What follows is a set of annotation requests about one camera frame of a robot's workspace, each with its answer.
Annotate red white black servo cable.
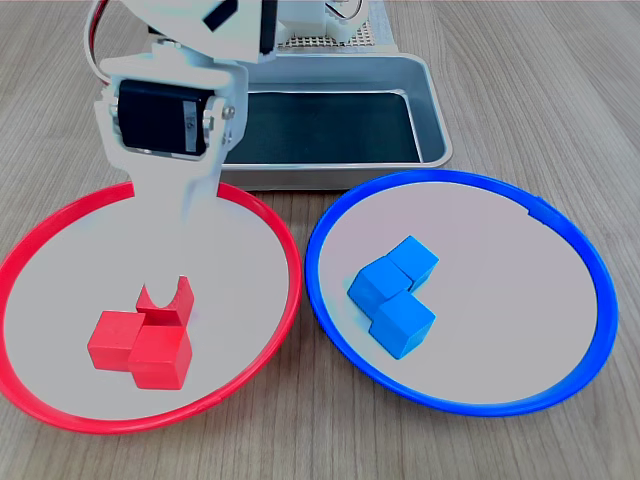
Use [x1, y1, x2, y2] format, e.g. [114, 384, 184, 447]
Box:
[83, 0, 114, 87]

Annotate pale perforated base plate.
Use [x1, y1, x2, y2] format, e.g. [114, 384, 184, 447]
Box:
[273, 19, 377, 50]

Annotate red cube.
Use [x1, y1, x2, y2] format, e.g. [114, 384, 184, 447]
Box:
[135, 274, 195, 329]
[127, 324, 194, 391]
[87, 310, 147, 372]

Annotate steel tray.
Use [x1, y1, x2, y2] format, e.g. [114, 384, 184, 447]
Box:
[219, 51, 454, 192]

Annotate black tray mat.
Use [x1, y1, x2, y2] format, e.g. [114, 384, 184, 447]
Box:
[222, 91, 423, 165]

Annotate blue-rimmed white plate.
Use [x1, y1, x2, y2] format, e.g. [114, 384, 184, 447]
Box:
[304, 169, 620, 419]

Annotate blue cube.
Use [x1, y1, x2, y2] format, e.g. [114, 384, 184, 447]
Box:
[387, 235, 441, 294]
[347, 255, 414, 319]
[368, 292, 437, 360]

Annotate red-rimmed white plate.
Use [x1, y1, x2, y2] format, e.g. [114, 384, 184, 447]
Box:
[0, 177, 305, 436]

